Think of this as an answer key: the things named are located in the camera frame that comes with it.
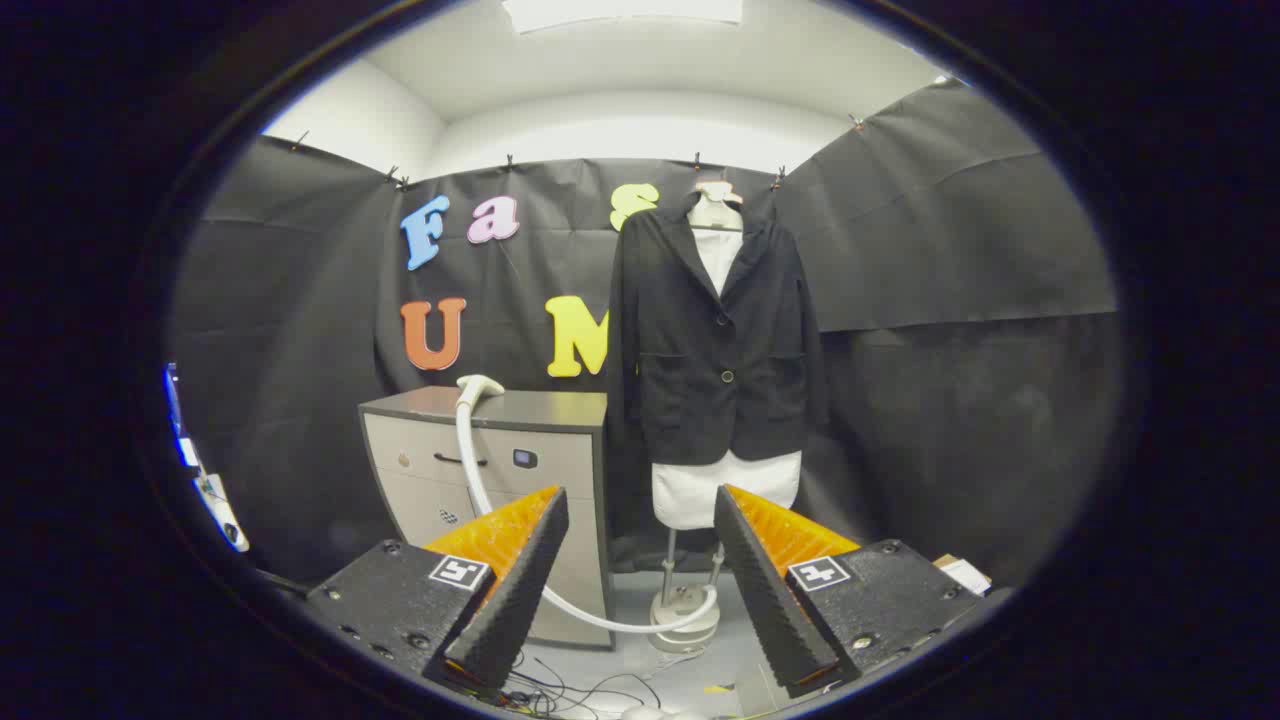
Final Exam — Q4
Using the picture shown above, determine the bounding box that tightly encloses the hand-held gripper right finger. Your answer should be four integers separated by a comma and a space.
713, 484, 986, 699

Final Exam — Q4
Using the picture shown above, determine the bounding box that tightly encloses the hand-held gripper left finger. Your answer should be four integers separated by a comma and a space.
305, 485, 571, 693

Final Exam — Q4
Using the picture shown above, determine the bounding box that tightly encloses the black button jacket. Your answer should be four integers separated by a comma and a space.
606, 195, 829, 466

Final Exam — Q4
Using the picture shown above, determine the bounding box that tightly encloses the white dress form mannequin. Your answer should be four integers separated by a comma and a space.
648, 180, 803, 653

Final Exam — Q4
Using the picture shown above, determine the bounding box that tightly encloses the grey drawer cabinet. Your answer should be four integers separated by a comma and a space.
358, 386, 613, 649

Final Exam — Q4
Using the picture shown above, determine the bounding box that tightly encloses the small cardboard box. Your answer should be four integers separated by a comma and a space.
935, 555, 993, 596

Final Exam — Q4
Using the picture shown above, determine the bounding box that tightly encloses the white and blue equipment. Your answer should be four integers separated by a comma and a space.
163, 362, 251, 553

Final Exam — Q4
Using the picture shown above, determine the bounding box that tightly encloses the black backdrop cloth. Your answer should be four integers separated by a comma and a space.
165, 78, 1121, 591

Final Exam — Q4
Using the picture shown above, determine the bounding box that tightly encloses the row of small cloth clips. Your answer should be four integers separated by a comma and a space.
290, 115, 866, 191

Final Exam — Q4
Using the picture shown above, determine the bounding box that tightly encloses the ceiling light panel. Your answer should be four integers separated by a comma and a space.
500, 0, 746, 36

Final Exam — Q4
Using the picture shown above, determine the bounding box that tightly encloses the tangle of black floor cables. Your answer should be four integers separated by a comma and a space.
500, 650, 666, 719

